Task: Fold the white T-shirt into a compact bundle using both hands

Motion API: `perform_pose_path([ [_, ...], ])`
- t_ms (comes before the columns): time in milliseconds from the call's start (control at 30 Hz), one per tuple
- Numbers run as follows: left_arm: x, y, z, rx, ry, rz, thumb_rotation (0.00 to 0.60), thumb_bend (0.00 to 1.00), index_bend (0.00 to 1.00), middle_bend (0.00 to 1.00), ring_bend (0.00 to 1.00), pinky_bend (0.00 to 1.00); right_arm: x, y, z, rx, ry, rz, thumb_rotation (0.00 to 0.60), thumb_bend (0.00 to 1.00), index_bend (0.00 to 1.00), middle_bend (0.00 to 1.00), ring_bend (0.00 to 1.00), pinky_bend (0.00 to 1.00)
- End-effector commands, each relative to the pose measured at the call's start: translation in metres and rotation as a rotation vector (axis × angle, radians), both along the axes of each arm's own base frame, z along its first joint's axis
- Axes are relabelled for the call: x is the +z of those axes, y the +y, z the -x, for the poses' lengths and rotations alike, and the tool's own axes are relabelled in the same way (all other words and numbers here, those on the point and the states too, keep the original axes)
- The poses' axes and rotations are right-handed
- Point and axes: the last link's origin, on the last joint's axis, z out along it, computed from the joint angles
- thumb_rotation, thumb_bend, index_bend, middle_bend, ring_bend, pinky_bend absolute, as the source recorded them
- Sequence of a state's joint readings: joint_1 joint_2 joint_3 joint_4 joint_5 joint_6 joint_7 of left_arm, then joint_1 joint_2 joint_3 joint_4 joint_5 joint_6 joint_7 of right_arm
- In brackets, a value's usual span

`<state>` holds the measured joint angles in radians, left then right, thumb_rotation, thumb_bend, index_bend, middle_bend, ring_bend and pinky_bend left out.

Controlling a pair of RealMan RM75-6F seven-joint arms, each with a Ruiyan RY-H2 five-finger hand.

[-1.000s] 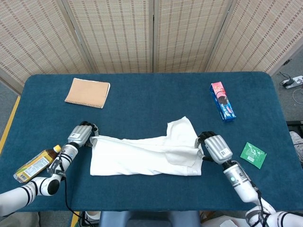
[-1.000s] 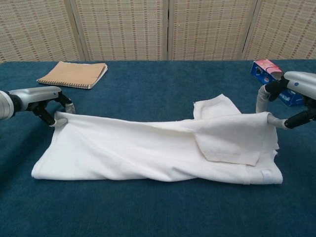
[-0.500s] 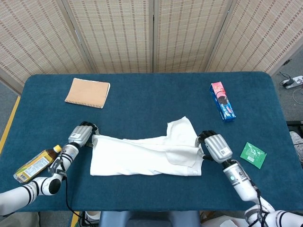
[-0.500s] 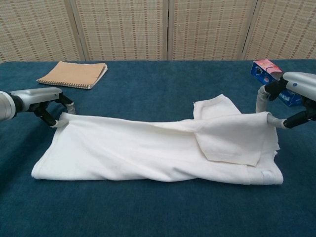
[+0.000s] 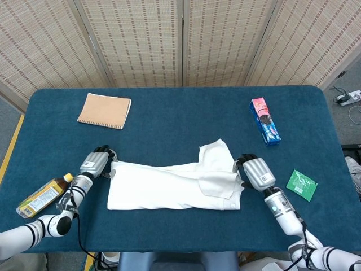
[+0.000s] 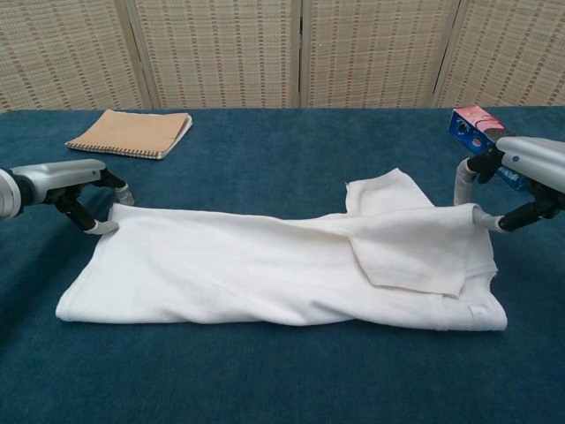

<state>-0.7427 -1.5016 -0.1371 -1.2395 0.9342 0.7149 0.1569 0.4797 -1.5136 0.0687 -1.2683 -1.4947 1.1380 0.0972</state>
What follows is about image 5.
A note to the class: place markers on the green sachet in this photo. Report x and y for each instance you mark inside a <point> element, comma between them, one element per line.
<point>301,185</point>

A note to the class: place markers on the white t-shirt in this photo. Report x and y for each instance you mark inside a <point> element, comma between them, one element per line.
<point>169,189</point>

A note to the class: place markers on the tan spiral notebook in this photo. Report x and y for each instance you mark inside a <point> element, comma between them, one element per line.
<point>104,110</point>

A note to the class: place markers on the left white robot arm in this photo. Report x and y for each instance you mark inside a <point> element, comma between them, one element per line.
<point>50,226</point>

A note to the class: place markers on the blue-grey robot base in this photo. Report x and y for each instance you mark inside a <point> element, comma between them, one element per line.
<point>177,261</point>

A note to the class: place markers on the yellow-capped tea bottle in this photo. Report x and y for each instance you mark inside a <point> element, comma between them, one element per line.
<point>39,199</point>

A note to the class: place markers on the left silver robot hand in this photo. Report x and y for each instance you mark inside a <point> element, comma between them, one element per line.
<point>94,163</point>

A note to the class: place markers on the woven bamboo folding screen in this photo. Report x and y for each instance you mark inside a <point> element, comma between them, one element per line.
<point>141,42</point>

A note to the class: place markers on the blue cookie box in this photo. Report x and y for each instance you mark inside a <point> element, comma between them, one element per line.
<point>265,121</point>

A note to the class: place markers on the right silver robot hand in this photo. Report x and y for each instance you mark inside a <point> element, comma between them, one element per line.
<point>258,172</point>

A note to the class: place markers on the black stand base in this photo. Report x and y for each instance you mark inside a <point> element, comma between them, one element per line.
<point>352,149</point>

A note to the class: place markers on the white power strip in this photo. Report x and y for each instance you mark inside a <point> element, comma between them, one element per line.
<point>351,97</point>

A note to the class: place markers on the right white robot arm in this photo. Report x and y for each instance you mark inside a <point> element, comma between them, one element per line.
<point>285,214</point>

